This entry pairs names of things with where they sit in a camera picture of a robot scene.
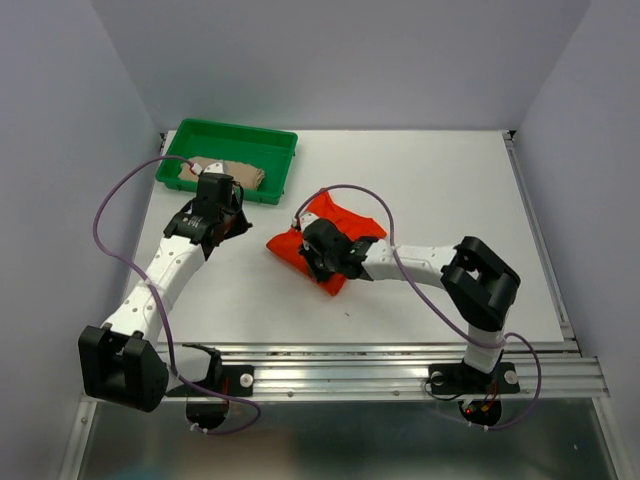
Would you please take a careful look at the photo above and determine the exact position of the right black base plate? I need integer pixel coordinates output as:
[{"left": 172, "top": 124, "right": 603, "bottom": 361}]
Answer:
[{"left": 428, "top": 362, "right": 520, "bottom": 396}]

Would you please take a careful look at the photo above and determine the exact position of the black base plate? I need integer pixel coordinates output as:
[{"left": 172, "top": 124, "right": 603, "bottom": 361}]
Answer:
[
  {"left": 166, "top": 365, "right": 255, "bottom": 398},
  {"left": 428, "top": 362, "right": 520, "bottom": 396}
]

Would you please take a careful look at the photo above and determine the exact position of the green plastic tray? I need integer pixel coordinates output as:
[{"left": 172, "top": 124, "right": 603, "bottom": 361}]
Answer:
[{"left": 155, "top": 119, "right": 298, "bottom": 205}]

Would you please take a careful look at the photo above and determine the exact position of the orange t shirt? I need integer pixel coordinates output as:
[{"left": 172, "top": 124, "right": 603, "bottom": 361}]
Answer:
[{"left": 266, "top": 192, "right": 387, "bottom": 277}]

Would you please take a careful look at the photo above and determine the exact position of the beige folded t shirt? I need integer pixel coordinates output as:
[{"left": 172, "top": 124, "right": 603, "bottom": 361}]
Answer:
[{"left": 178, "top": 156, "right": 266, "bottom": 190}]

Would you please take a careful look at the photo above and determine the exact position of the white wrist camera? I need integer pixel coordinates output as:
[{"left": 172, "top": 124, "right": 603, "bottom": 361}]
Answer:
[
  {"left": 190, "top": 161, "right": 225, "bottom": 177},
  {"left": 291, "top": 212, "right": 319, "bottom": 232}
]

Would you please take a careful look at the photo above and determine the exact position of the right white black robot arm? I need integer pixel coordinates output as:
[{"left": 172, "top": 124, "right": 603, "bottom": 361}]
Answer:
[{"left": 298, "top": 213, "right": 521, "bottom": 395}]

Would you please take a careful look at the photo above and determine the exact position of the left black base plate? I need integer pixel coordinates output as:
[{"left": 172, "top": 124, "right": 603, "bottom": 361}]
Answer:
[{"left": 166, "top": 365, "right": 255, "bottom": 398}]

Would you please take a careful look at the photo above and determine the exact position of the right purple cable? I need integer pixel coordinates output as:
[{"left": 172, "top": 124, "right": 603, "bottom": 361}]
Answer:
[{"left": 292, "top": 184, "right": 541, "bottom": 433}]

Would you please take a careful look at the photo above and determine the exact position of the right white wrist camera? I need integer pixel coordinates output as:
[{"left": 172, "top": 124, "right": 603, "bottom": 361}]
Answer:
[{"left": 291, "top": 212, "right": 319, "bottom": 232}]

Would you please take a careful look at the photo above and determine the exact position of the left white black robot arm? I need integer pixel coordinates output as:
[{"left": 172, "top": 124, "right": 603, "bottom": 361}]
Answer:
[{"left": 78, "top": 163, "right": 251, "bottom": 412}]

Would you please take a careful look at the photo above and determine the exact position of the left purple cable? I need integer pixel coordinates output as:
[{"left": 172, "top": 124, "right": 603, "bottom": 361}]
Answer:
[{"left": 93, "top": 154, "right": 262, "bottom": 435}]

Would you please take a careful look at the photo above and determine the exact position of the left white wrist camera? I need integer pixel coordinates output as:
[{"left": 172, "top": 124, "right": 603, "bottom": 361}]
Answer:
[{"left": 190, "top": 161, "right": 225, "bottom": 177}]

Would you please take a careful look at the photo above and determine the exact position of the aluminium rail frame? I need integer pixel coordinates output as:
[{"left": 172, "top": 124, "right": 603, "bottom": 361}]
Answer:
[{"left": 62, "top": 131, "right": 635, "bottom": 479}]

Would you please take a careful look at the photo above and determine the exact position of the purple cable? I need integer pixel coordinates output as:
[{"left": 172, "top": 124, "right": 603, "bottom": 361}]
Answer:
[
  {"left": 292, "top": 184, "right": 541, "bottom": 433},
  {"left": 93, "top": 154, "right": 262, "bottom": 435}
]

